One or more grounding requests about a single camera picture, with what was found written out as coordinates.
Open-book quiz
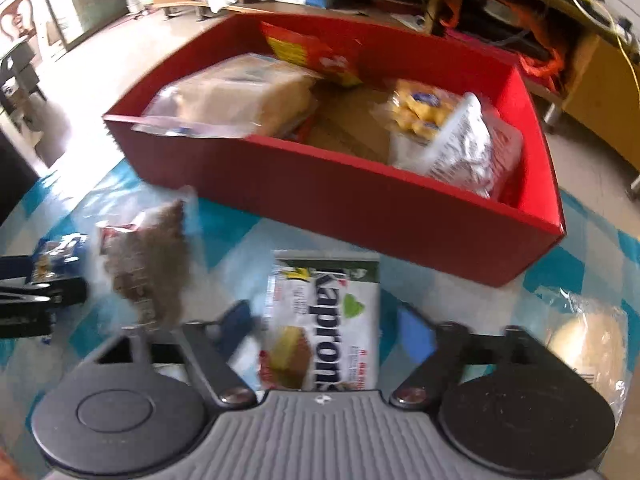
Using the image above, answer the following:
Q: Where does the orange plastic bag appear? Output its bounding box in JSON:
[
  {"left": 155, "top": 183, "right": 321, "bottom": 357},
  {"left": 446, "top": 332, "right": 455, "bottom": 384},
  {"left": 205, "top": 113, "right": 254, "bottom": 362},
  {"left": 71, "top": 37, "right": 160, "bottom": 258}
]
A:
[{"left": 439, "top": 0, "right": 585, "bottom": 94}]

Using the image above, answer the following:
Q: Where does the silver white snack packet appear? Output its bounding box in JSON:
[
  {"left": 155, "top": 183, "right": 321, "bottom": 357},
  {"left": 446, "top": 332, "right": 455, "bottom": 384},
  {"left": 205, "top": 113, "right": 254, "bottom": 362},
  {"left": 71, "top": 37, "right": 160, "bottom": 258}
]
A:
[{"left": 388, "top": 92, "right": 524, "bottom": 200}]

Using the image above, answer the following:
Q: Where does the red Trolli gummy packet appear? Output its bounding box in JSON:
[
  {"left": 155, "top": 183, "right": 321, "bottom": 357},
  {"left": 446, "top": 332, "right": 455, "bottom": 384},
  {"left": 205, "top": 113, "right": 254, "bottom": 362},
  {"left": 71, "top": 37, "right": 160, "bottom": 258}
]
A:
[{"left": 260, "top": 22, "right": 361, "bottom": 88}]

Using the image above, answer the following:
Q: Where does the blue coconut snack packet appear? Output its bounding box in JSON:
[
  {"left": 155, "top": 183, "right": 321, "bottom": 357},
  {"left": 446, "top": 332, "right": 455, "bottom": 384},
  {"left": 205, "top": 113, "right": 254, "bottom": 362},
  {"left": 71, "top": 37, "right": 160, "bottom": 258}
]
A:
[{"left": 29, "top": 233, "right": 88, "bottom": 283}]

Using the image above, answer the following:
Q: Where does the red cardboard box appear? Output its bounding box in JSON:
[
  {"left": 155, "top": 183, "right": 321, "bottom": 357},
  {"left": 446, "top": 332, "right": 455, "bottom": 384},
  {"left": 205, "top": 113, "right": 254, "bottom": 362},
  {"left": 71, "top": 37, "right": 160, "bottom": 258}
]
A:
[{"left": 104, "top": 12, "right": 565, "bottom": 286}]

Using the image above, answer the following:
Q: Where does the wooden TV stand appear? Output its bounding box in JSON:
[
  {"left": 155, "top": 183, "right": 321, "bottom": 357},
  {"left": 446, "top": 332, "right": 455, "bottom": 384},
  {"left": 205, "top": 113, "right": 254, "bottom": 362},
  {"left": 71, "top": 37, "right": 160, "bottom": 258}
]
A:
[{"left": 152, "top": 0, "right": 639, "bottom": 166}]

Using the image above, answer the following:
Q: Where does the brown dried meat packet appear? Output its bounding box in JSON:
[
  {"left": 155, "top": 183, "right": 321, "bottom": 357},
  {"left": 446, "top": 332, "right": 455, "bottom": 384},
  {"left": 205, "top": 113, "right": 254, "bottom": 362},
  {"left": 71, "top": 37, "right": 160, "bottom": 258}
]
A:
[{"left": 96, "top": 188, "right": 202, "bottom": 328}]

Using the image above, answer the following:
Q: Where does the yellow cable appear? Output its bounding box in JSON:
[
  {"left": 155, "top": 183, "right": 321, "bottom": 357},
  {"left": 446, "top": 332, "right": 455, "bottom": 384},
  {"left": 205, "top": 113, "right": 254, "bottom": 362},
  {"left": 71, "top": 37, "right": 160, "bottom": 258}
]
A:
[{"left": 564, "top": 0, "right": 640, "bottom": 111}]

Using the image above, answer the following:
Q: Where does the blue white checkered tablecloth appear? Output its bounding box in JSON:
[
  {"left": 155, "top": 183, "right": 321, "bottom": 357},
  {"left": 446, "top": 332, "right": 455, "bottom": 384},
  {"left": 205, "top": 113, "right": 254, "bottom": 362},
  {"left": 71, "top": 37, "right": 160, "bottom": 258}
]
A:
[{"left": 1, "top": 162, "right": 639, "bottom": 479}]

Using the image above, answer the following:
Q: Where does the yellow waffle snack packet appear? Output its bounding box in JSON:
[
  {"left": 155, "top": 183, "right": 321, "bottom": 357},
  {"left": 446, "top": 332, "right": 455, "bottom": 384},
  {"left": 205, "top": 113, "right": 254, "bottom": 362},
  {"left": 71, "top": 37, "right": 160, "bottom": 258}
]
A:
[{"left": 371, "top": 79, "right": 462, "bottom": 143}]

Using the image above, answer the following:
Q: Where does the white green Kaprons packet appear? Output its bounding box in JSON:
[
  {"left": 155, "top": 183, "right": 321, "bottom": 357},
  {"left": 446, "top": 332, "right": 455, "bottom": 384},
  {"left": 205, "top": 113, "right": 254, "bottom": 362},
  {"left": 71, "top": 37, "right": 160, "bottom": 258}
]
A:
[{"left": 258, "top": 249, "right": 380, "bottom": 392}]

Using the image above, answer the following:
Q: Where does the round bun in wrapper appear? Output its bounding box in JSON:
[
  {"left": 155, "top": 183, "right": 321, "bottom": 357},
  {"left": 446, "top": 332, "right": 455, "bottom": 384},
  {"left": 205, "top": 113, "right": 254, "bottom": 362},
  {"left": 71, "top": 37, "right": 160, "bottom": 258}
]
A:
[{"left": 535, "top": 286, "right": 629, "bottom": 420}]

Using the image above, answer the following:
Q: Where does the clear bag of bread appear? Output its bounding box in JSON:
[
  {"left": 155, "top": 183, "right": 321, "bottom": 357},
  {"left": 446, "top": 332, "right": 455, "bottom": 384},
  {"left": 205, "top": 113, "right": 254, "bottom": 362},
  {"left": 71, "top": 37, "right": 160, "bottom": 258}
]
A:
[{"left": 134, "top": 53, "right": 321, "bottom": 139}]

